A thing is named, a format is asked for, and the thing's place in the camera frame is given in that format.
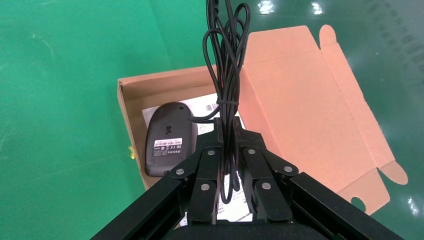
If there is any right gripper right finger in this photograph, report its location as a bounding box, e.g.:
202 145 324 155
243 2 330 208
232 115 406 240

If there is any black usb cable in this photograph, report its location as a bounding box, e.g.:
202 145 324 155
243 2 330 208
144 0 252 205

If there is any orange cardboard box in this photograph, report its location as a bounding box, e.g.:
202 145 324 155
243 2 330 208
117 24 409 230

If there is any white printed paper leaflet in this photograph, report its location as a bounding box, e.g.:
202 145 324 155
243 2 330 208
141 92 255 227

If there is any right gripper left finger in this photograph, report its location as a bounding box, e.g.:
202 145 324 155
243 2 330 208
90 117 224 240

